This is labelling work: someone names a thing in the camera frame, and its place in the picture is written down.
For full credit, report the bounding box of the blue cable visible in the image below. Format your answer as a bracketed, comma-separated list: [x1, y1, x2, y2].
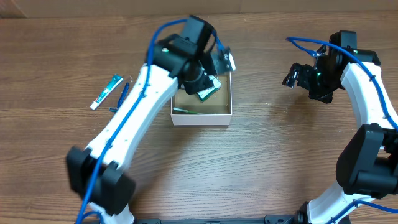
[285, 37, 398, 224]
[74, 18, 226, 224]

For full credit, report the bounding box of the white cardboard box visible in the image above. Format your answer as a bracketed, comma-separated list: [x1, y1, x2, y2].
[170, 72, 233, 126]

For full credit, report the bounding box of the blue disposable razor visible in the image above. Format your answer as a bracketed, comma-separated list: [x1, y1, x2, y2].
[109, 82, 130, 113]

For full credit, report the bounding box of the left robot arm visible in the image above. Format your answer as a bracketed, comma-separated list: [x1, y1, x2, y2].
[66, 15, 215, 223]

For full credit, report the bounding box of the teal white toothpaste tube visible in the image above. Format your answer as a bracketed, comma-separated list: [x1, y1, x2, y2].
[90, 74, 124, 110]

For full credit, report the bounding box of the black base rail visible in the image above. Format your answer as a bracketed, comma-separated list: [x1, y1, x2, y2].
[134, 212, 308, 224]

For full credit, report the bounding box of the green white toothbrush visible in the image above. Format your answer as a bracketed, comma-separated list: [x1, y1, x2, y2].
[172, 107, 204, 115]

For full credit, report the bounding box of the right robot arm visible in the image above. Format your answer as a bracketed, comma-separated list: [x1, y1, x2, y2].
[282, 30, 397, 223]

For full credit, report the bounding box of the left blue cable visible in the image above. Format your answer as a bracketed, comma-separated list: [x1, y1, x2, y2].
[74, 18, 226, 224]

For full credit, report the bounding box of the right blue cable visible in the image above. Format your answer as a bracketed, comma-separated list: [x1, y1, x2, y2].
[285, 37, 398, 224]

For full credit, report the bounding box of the green white soap bar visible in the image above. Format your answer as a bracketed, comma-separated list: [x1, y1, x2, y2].
[197, 75, 222, 102]

